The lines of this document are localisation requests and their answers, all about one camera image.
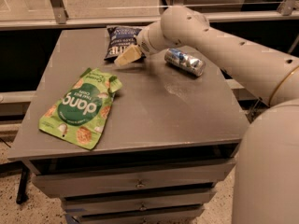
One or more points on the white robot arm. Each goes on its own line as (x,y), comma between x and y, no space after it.
(267,171)

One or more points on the grey metal railing frame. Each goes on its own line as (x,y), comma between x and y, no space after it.
(31,14)

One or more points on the silver blue drink can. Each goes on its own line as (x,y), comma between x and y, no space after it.
(185,61)

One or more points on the grey drawer cabinet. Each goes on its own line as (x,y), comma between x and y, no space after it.
(160,115)

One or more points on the middle grey drawer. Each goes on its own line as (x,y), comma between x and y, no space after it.
(138,202)

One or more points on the blue Kettle chip bag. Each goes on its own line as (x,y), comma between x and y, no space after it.
(120,38)

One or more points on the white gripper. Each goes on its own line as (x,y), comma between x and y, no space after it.
(143,44)

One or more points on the top grey drawer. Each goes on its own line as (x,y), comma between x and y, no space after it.
(134,178)

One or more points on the grey drawer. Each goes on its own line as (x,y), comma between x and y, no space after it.
(138,202)
(144,217)
(134,178)

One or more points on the bottom grey drawer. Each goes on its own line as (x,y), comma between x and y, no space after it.
(144,217)

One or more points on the green Dang chip bag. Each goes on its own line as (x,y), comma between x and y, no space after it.
(80,116)

